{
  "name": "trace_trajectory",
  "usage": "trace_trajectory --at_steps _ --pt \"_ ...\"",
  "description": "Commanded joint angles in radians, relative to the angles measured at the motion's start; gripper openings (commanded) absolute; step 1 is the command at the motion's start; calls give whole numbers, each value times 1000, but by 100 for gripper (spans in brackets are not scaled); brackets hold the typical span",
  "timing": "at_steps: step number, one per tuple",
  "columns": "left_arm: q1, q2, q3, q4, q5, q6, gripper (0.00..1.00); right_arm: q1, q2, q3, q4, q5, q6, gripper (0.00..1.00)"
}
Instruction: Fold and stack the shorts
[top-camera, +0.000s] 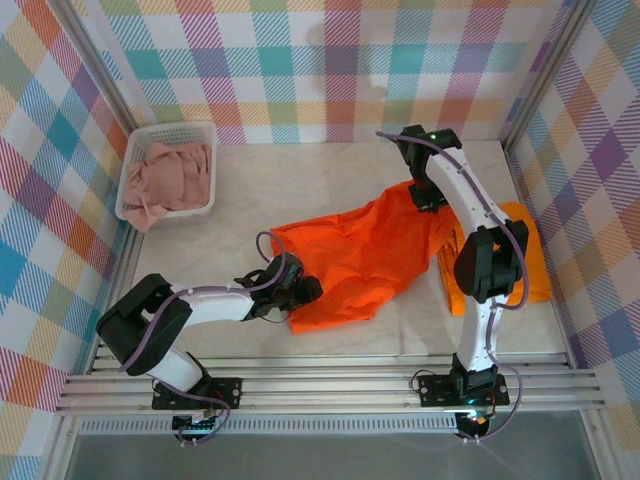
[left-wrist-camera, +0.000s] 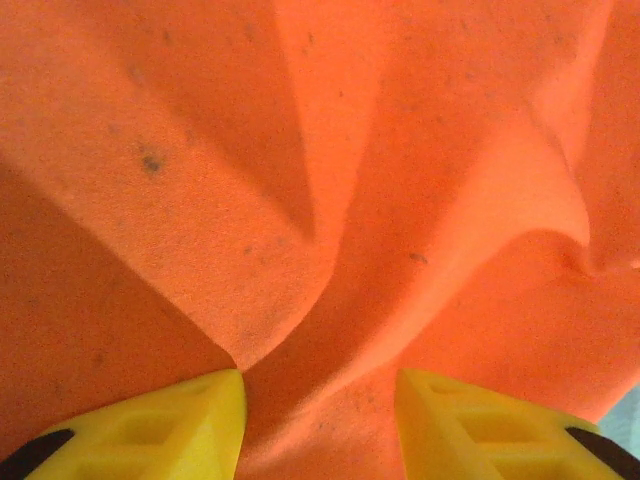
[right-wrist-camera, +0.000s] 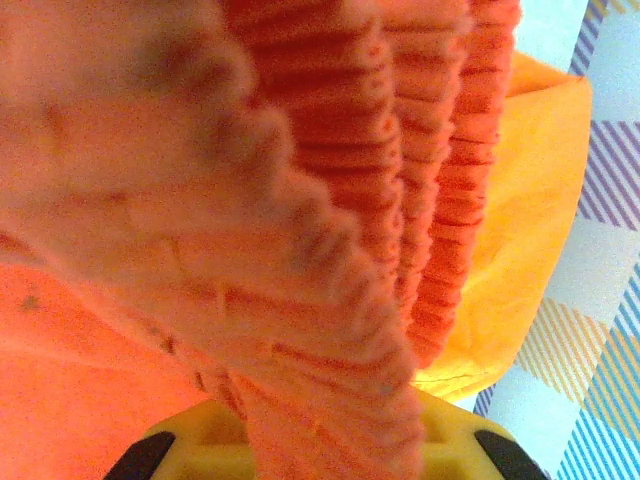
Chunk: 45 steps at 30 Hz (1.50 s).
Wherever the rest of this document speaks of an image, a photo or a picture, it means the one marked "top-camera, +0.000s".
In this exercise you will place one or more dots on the aluminium frame rails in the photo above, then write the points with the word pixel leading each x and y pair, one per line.
pixel 325 385

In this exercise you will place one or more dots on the light orange shorts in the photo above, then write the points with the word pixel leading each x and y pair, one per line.
pixel 535 260

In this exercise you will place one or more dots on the green circuit board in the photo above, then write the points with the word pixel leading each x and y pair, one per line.
pixel 195 425

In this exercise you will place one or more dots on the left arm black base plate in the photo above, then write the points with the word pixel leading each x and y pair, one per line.
pixel 225 392

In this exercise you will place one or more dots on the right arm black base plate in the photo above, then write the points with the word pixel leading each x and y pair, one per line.
pixel 435 390

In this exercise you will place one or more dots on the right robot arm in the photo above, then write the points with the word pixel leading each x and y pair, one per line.
pixel 480 335

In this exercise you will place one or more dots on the small circuit board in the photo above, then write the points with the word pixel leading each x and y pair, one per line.
pixel 477 422

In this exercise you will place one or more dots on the red-orange shorts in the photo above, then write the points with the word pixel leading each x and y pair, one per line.
pixel 370 250

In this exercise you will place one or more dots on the pink shorts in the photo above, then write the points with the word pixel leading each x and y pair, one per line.
pixel 165 175

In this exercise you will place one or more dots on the aluminium lower frame bar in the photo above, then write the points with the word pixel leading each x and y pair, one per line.
pixel 57 450
pixel 597 450

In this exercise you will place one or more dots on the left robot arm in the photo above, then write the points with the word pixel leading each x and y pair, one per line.
pixel 215 305

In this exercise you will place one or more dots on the white perforated plastic basket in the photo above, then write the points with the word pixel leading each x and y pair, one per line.
pixel 170 132

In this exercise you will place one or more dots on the aluminium upright post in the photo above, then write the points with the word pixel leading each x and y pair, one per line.
pixel 100 65
pixel 551 65

